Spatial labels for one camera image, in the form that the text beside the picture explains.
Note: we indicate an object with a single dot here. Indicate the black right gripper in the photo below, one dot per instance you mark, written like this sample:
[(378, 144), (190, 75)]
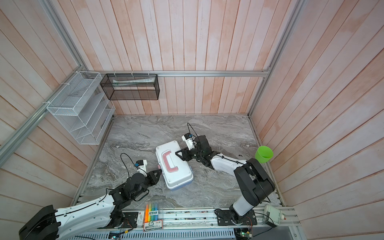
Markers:
[(186, 153)]

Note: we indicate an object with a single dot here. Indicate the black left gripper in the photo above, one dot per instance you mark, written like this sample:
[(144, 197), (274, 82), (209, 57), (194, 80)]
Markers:
[(153, 177)]

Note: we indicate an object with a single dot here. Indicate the white toolbox lid pink handle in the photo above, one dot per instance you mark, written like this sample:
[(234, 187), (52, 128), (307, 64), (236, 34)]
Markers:
[(175, 171)]

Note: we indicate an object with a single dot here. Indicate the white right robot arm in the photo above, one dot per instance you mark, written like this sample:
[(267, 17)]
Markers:
[(254, 182)]

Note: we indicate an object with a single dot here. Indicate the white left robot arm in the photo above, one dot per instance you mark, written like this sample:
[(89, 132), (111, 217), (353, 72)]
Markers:
[(104, 212)]

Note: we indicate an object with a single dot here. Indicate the highlighter marker pack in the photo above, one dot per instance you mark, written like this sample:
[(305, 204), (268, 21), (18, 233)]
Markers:
[(152, 219)]

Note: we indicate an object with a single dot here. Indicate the green plastic goblet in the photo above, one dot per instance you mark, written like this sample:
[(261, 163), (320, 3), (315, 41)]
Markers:
[(264, 154)]

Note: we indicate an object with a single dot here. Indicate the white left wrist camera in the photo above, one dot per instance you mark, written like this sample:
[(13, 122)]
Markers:
[(141, 166)]

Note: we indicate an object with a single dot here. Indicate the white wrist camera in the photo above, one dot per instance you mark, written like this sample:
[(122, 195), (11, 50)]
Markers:
[(188, 139), (141, 166)]

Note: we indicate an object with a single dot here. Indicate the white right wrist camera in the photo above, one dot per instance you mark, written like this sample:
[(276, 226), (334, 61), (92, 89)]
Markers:
[(188, 139)]

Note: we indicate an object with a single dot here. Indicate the horizontal aluminium wall rail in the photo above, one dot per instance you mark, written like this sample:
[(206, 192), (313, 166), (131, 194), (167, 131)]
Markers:
[(194, 73)]

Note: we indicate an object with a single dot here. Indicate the black wire mesh basket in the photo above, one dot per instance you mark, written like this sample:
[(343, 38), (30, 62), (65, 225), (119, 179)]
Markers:
[(143, 87)]

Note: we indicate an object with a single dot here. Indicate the white wire mesh shelf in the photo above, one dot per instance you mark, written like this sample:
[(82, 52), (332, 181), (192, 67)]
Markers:
[(83, 112)]

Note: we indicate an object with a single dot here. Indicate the white box on rail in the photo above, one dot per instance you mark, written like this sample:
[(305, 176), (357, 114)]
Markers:
[(273, 216)]

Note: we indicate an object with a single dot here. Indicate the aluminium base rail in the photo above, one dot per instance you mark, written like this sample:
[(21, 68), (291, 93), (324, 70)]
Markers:
[(197, 224)]

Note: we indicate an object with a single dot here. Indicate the left aluminium frame rail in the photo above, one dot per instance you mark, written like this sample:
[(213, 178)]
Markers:
[(21, 134)]

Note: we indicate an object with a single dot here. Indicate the right aluminium frame post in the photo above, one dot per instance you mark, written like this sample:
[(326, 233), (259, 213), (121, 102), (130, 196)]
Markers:
[(277, 53)]

